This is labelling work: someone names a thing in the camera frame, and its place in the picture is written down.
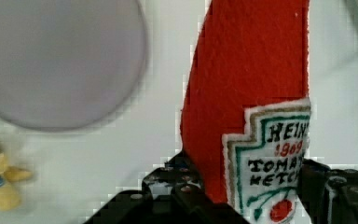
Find lilac round plate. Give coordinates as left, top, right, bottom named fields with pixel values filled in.
left=0, top=0, right=147, bottom=132

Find red plush ketchup bottle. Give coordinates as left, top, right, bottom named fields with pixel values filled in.
left=180, top=0, right=310, bottom=224

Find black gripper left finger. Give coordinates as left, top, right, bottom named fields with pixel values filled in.
left=84, top=151, right=249, bottom=224

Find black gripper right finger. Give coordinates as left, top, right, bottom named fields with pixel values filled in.
left=297, top=160, right=358, bottom=224

